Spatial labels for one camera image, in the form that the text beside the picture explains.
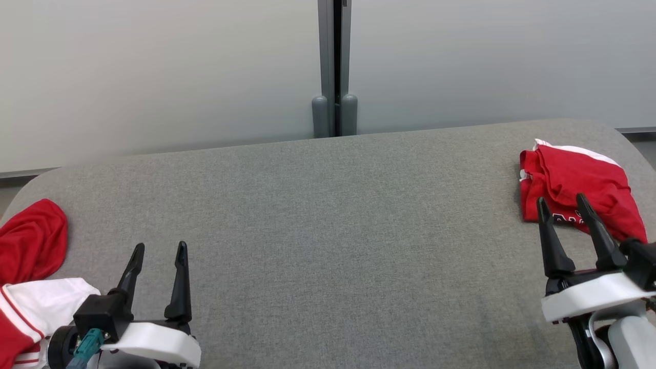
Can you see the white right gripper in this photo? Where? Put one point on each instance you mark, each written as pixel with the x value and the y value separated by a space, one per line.
pixel 589 297

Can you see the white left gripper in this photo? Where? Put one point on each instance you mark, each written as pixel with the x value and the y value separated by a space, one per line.
pixel 154 341

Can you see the red jersey with white lettering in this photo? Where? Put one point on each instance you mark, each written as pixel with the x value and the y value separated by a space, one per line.
pixel 579 179

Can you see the red jersey with white sleeves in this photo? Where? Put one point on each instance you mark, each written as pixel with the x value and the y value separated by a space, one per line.
pixel 31 241

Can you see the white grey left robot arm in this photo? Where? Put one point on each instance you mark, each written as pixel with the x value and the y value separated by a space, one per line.
pixel 61 348

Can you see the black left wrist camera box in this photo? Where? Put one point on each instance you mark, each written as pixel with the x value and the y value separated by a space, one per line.
pixel 102 315

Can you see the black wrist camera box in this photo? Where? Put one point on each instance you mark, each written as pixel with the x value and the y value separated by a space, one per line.
pixel 102 315
pixel 640 261

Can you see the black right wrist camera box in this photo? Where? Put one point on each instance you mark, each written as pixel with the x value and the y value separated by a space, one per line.
pixel 640 261

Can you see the teal left camera connector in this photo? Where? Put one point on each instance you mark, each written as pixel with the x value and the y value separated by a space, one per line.
pixel 87 346

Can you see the grey cylinder post foot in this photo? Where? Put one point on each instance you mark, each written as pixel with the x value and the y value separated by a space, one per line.
pixel 320 118
pixel 349 115

